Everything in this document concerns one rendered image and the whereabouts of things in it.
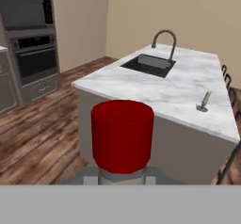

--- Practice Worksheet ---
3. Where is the marble-topped kitchen island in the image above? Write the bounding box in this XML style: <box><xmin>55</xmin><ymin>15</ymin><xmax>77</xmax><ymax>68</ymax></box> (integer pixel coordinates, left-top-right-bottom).
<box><xmin>71</xmin><ymin>43</ymin><xmax>241</xmax><ymax>185</ymax></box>

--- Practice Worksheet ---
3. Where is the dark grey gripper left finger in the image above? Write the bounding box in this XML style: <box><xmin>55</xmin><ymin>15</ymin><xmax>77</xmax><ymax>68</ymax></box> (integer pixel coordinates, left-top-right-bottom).
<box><xmin>58</xmin><ymin>167</ymin><xmax>100</xmax><ymax>185</ymax></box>

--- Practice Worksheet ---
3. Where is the grey built-in microwave oven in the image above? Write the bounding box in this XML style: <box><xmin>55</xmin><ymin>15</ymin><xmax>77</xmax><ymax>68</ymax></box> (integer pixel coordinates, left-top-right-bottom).
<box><xmin>0</xmin><ymin>0</ymin><xmax>55</xmax><ymax>32</ymax></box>

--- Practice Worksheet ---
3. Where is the grey tall appliance cabinet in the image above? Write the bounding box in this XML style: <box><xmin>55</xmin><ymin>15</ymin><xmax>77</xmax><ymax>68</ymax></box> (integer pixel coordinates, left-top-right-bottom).
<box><xmin>0</xmin><ymin>0</ymin><xmax>62</xmax><ymax>107</ymax></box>

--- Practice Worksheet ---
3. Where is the dark curved tap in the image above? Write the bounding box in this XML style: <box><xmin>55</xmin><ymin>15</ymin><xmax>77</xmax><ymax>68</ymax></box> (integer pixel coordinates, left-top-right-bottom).
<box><xmin>151</xmin><ymin>29</ymin><xmax>178</xmax><ymax>63</ymax></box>

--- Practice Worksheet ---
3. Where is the black sink basin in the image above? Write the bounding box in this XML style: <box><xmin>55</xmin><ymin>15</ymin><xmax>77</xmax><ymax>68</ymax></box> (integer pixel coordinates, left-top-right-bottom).
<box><xmin>120</xmin><ymin>53</ymin><xmax>177</xmax><ymax>79</ymax></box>

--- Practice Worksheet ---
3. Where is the grey base cupboard run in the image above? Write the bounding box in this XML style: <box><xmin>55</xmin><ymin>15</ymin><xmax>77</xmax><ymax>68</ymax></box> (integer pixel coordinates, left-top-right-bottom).
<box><xmin>0</xmin><ymin>44</ymin><xmax>21</xmax><ymax>117</ymax></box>

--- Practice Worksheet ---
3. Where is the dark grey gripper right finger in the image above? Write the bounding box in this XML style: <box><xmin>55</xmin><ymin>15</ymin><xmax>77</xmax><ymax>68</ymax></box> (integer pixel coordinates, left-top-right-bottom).
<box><xmin>145</xmin><ymin>167</ymin><xmax>184</xmax><ymax>185</ymax></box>

